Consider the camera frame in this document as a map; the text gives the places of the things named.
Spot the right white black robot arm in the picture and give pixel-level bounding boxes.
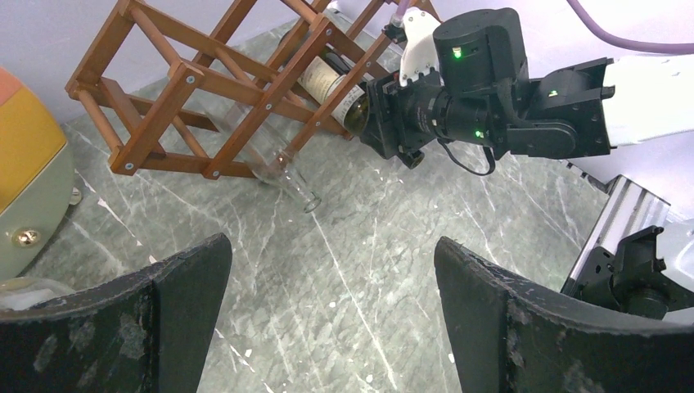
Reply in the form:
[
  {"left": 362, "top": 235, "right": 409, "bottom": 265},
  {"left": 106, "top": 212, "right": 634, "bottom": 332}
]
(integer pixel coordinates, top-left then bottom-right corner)
[{"left": 359, "top": 1, "right": 693, "bottom": 168}]

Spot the brown wooden wine rack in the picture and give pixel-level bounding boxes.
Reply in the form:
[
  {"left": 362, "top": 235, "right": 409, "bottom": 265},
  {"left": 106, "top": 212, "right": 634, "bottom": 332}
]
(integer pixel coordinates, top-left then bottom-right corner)
[{"left": 65, "top": 0, "right": 443, "bottom": 181}]

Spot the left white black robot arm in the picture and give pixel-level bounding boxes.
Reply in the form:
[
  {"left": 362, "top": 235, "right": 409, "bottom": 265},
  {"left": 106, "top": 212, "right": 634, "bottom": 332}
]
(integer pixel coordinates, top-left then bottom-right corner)
[{"left": 1, "top": 222, "right": 693, "bottom": 392}]

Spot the clear bottle white cap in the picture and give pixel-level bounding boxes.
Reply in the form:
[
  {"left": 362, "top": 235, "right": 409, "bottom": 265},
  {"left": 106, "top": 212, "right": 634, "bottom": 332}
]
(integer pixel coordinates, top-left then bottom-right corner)
[{"left": 1, "top": 277, "right": 75, "bottom": 310}]

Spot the green wine bottle white label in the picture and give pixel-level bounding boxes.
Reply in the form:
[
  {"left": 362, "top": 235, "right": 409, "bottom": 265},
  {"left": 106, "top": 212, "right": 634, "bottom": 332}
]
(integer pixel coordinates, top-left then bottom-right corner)
[{"left": 276, "top": 27, "right": 372, "bottom": 138}]

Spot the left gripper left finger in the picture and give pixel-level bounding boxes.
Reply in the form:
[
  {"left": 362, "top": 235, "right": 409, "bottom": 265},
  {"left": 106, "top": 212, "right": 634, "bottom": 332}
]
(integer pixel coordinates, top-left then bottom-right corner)
[{"left": 1, "top": 233, "right": 232, "bottom": 392}]

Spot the clear glass bottle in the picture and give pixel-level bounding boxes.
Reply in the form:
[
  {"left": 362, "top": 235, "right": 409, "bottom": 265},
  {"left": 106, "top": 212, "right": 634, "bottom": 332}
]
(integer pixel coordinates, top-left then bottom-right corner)
[{"left": 201, "top": 100, "right": 322, "bottom": 214}]

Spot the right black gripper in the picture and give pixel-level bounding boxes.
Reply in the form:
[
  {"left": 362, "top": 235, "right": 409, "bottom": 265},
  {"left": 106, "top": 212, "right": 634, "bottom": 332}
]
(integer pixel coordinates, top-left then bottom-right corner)
[{"left": 358, "top": 73, "right": 449, "bottom": 169}]

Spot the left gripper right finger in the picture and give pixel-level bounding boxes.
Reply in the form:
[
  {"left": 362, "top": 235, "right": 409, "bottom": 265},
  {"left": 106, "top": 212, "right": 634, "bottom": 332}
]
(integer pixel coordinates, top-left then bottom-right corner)
[{"left": 434, "top": 237, "right": 693, "bottom": 392}]

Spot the cream orange cylindrical container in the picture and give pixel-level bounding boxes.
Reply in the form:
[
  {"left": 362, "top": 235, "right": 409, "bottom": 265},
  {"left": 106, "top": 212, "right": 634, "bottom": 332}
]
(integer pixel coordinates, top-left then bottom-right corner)
[{"left": 1, "top": 70, "right": 74, "bottom": 279}]

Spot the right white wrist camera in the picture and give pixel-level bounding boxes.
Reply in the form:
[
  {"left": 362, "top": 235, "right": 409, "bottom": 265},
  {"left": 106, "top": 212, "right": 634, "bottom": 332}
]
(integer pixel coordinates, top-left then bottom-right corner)
[{"left": 383, "top": 2, "right": 441, "bottom": 88}]

